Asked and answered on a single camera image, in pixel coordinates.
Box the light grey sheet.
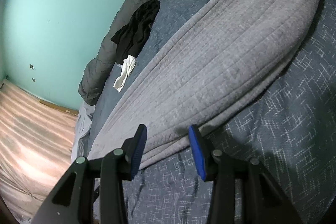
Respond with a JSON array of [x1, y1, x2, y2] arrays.
[[71, 101, 96, 161]]

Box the pink curtain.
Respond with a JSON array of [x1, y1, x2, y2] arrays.
[[0, 78, 79, 223]]

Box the wooden trim strip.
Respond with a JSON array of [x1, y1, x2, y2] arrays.
[[39, 99, 79, 114]]

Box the grey fleece garment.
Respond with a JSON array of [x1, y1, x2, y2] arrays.
[[87, 0, 324, 170]]

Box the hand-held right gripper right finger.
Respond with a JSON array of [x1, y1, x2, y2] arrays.
[[188, 124, 302, 224]]

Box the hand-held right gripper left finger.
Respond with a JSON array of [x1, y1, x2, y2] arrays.
[[31, 124, 147, 224]]

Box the crumpled black garment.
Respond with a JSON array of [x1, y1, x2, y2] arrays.
[[111, 0, 161, 65]]

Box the blue patterned bed cover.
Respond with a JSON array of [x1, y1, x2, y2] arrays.
[[89, 0, 336, 224]]

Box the crumpled white garment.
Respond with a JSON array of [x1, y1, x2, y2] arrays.
[[113, 55, 137, 93]]

